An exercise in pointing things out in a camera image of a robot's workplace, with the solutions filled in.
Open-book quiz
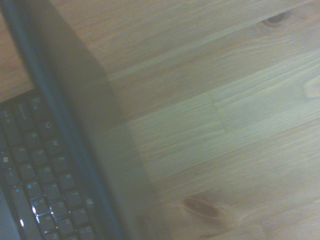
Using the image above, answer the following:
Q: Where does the black laptop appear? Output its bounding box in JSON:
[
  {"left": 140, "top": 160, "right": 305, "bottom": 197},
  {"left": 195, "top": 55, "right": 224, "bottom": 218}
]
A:
[{"left": 0, "top": 0, "right": 124, "bottom": 240}]

